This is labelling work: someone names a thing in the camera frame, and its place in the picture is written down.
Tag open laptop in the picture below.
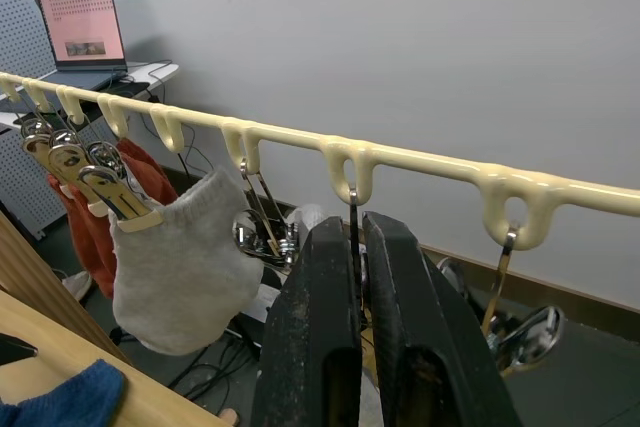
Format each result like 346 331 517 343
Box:
35 0 132 92

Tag grey perforated panel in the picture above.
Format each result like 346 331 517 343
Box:
0 0 69 242

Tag black object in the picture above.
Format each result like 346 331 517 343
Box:
0 333 40 366

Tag blue sock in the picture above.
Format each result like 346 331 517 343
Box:
0 358 127 427

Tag white side desk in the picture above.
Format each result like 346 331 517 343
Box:
0 61 181 131

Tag red sock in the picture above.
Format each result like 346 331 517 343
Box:
46 137 180 300

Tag cream clip hanger bar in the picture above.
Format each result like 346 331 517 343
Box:
0 71 640 253

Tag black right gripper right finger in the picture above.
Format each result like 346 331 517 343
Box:
362 211 525 427

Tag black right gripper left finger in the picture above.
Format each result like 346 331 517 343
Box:
251 215 362 427

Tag black floor cables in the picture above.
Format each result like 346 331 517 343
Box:
107 326 266 416

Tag metal hanger clip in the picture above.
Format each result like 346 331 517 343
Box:
74 114 127 179
78 164 165 235
348 187 372 298
22 129 109 216
232 156 302 274
479 226 567 379
7 95 52 148

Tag grey sock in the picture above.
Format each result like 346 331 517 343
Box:
108 168 265 357

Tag white shoe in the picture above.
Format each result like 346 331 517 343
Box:
61 270 95 300

